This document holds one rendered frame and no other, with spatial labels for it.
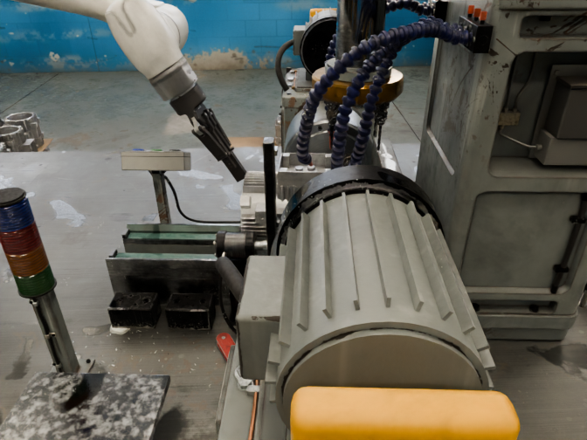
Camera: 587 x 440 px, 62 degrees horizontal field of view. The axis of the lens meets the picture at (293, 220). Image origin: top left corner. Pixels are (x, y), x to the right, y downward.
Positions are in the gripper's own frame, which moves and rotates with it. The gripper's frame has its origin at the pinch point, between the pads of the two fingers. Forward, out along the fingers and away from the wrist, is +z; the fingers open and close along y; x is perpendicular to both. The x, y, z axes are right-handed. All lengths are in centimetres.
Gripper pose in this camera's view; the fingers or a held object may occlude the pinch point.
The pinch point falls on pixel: (234, 166)
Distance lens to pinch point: 115.2
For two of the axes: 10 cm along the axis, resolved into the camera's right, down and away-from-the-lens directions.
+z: 5.0, 7.5, 4.3
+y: 0.4, -5.2, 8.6
